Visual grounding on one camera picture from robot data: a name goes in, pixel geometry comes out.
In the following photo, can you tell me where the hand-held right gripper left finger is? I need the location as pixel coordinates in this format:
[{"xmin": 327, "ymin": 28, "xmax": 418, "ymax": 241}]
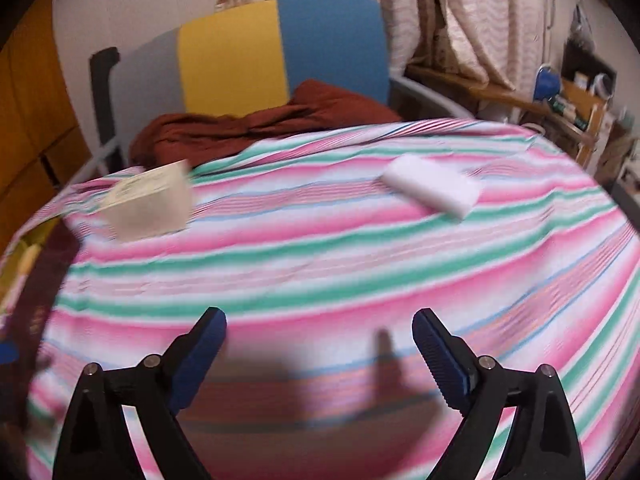
[{"xmin": 52, "ymin": 306, "xmax": 228, "ymax": 480}]

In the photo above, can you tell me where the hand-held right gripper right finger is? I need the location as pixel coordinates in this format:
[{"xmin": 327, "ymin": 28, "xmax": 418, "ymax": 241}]
[{"xmin": 411, "ymin": 308, "xmax": 586, "ymax": 480}]

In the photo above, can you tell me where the gold tin box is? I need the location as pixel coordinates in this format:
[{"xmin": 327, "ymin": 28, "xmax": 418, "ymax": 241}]
[{"xmin": 0, "ymin": 215, "xmax": 83, "ymax": 431}]

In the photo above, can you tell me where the white sponge block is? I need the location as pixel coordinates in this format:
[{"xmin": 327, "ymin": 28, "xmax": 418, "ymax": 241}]
[{"xmin": 382, "ymin": 154, "xmax": 483, "ymax": 221}]

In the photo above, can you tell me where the pink green striped tablecloth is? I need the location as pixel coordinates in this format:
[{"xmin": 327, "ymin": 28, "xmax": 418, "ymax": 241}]
[{"xmin": 0, "ymin": 117, "xmax": 640, "ymax": 480}]

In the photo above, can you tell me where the cream cardboard box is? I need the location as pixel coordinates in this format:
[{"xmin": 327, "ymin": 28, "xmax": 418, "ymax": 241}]
[{"xmin": 97, "ymin": 159, "xmax": 193, "ymax": 243}]

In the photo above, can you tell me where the wooden wardrobe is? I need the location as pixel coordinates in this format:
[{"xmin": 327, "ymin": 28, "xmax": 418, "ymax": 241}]
[{"xmin": 0, "ymin": 0, "xmax": 93, "ymax": 241}]

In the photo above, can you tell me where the dark red cloth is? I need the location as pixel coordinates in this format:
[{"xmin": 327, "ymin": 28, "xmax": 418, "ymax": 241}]
[{"xmin": 129, "ymin": 79, "xmax": 403, "ymax": 170}]

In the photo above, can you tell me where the wooden side desk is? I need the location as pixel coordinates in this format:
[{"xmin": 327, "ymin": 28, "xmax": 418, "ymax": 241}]
[{"xmin": 405, "ymin": 62, "xmax": 611, "ymax": 161}]

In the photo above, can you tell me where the black upright roll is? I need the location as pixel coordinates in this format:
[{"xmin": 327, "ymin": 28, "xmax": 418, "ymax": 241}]
[{"xmin": 89, "ymin": 46, "xmax": 123, "ymax": 171}]

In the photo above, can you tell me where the light wooden box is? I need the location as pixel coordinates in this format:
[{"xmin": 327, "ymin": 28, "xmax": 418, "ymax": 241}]
[{"xmin": 560, "ymin": 77, "xmax": 606, "ymax": 126}]

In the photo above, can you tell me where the blue round appliance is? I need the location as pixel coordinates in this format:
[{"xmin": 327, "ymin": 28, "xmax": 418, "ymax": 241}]
[{"xmin": 534, "ymin": 66, "xmax": 561, "ymax": 102}]

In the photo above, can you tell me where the grey yellow blue chair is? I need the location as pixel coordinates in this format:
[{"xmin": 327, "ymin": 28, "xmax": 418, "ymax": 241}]
[{"xmin": 75, "ymin": 0, "xmax": 473, "ymax": 181}]

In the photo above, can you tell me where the black shelf box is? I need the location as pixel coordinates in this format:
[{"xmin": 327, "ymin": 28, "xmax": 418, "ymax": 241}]
[{"xmin": 561, "ymin": 42, "xmax": 618, "ymax": 96}]

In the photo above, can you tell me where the pink patterned curtain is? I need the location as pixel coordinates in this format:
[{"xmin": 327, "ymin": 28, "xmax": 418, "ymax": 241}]
[{"xmin": 215, "ymin": 0, "xmax": 551, "ymax": 91}]

